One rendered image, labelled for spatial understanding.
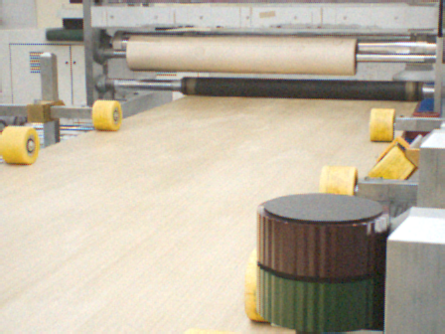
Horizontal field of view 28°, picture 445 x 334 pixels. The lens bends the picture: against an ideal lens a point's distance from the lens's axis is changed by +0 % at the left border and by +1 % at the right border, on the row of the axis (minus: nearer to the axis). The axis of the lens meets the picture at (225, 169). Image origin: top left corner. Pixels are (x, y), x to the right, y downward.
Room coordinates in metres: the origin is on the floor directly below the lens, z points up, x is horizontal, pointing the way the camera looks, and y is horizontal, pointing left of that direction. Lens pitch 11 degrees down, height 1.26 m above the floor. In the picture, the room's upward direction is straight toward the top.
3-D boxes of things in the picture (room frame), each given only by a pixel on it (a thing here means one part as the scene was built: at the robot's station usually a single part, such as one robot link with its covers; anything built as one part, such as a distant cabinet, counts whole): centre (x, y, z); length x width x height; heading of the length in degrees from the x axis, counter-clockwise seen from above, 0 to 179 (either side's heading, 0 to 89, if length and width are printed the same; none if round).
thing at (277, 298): (0.39, -0.04, 1.13); 0.06 x 0.06 x 0.02
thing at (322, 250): (0.39, -0.04, 1.16); 0.06 x 0.06 x 0.02
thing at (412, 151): (1.65, -0.33, 0.95); 0.10 x 0.04 x 0.10; 75
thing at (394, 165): (1.65, -0.32, 0.93); 0.09 x 0.08 x 0.09; 75
